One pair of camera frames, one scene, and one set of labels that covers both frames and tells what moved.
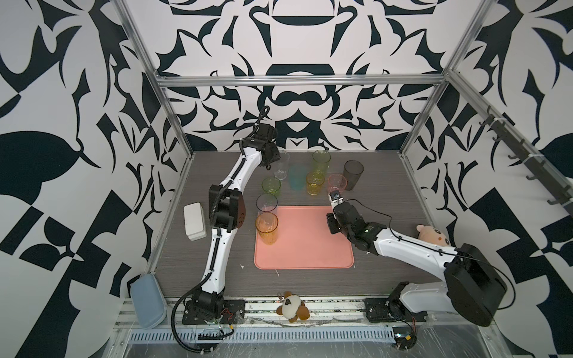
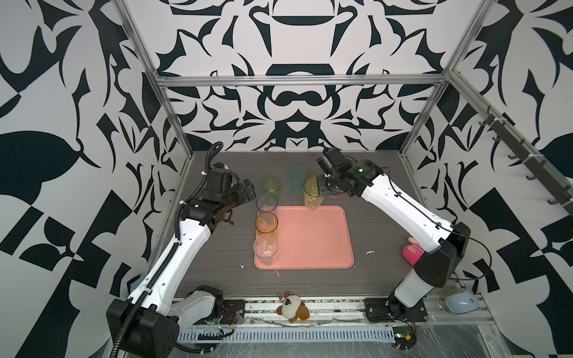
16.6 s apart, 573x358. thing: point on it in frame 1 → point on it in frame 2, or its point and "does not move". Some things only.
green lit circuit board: [405, 337] does not move
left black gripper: [277, 155] → [242, 196]
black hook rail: [537, 167] does not move
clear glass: [280, 165] → [265, 247]
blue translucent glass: [266, 203] does not move
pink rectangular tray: [304, 242] does not move
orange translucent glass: [267, 227] does not move
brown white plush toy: [292, 308] does not move
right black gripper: [330, 219] → [321, 183]
